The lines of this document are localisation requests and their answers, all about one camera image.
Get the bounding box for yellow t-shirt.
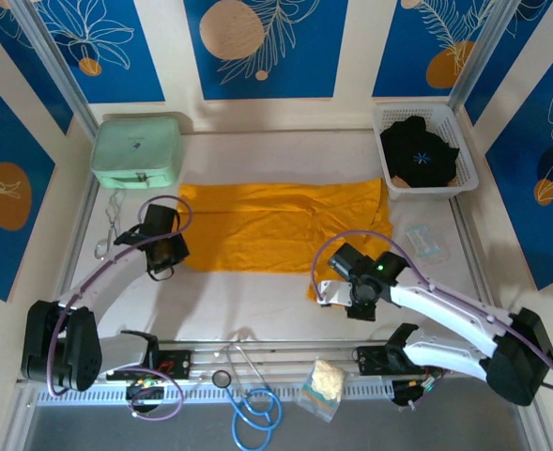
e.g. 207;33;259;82
177;178;394;304

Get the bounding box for metal forceps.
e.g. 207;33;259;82
93;190;127;259

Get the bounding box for small clear sealed packet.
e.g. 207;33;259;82
405;224;451;267

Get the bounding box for plastic bag with yellow cotton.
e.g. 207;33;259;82
296;359;346;424

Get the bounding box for mint green zip case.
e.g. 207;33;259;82
90;116;184;192

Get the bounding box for blue stethoscope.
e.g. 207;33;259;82
211;342;284;451

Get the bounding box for black t-shirt with blue print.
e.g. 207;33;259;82
379;115;461;189

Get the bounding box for white plastic basket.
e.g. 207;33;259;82
373;103;480;201

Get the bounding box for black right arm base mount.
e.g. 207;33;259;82
355;345;442;408

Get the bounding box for aluminium frame rails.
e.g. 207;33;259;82
15;336;527;384

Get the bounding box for aluminium side rail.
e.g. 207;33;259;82
45;135;101;349
449;194;510;339

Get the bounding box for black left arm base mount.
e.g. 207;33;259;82
106;348;193;414

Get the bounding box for white slotted cable duct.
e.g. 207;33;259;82
36;379;394;408

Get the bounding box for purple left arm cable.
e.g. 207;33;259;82
45;194;195;420

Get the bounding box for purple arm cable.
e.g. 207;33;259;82
308;228;553;411
45;194;195;420

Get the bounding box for blue floral wall panel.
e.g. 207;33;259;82
34;0;167;104
0;65;57;303
372;0;493;99
184;0;350;101
484;32;553;292

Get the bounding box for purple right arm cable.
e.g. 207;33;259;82
308;228;553;411

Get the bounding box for aluminium frame post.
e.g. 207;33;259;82
447;0;524;110
10;0;100;137

